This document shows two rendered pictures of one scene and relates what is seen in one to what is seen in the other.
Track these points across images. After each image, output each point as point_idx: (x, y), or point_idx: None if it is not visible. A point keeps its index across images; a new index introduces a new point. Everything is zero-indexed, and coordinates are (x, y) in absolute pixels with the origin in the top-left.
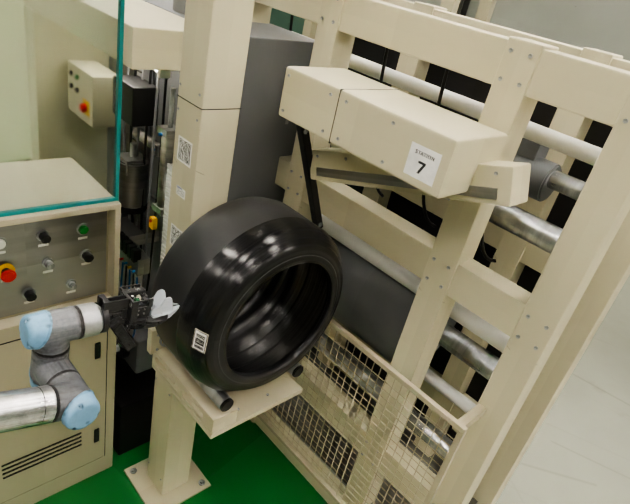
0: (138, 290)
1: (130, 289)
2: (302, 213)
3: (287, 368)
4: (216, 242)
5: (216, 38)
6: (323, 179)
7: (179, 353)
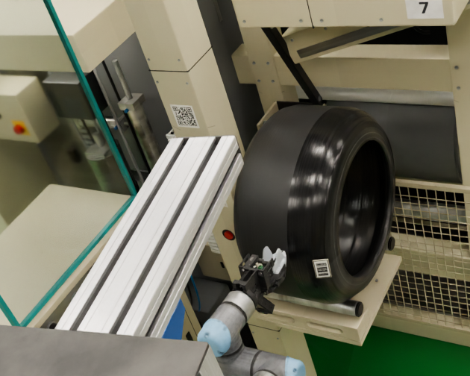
0: (254, 259)
1: (247, 262)
2: (286, 95)
3: (385, 246)
4: (281, 179)
5: (169, 2)
6: (309, 57)
7: (304, 290)
